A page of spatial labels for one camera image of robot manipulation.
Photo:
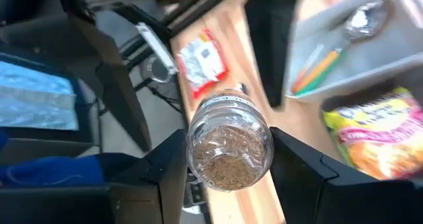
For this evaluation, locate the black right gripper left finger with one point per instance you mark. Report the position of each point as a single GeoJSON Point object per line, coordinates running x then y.
{"type": "Point", "coordinates": [148, 201]}

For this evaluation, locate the red and white packet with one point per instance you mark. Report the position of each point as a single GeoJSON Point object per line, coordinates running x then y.
{"type": "Point", "coordinates": [201, 62]}

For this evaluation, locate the light blue plastic sheet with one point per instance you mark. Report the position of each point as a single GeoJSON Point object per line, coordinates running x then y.
{"type": "Point", "coordinates": [33, 95]}

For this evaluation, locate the light grey plastic bin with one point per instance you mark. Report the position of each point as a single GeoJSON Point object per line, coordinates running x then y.
{"type": "Point", "coordinates": [380, 62]}

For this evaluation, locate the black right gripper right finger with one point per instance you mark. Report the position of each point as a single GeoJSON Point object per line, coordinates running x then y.
{"type": "Point", "coordinates": [314, 201]}

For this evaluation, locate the blue cloth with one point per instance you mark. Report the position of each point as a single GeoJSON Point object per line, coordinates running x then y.
{"type": "Point", "coordinates": [49, 171]}

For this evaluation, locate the black round base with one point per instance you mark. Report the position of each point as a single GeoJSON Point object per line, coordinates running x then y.
{"type": "Point", "coordinates": [155, 73]}

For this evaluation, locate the small glass spice jar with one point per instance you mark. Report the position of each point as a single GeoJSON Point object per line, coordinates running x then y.
{"type": "Point", "coordinates": [228, 151]}

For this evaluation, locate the black aluminium table frame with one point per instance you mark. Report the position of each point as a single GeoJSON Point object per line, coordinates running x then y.
{"type": "Point", "coordinates": [138, 17]}

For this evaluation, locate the white metal strip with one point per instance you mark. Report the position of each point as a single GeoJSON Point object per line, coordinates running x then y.
{"type": "Point", "coordinates": [157, 47]}

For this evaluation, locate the pink yellow ramen packet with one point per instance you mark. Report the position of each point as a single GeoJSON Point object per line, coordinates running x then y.
{"type": "Point", "coordinates": [380, 141]}

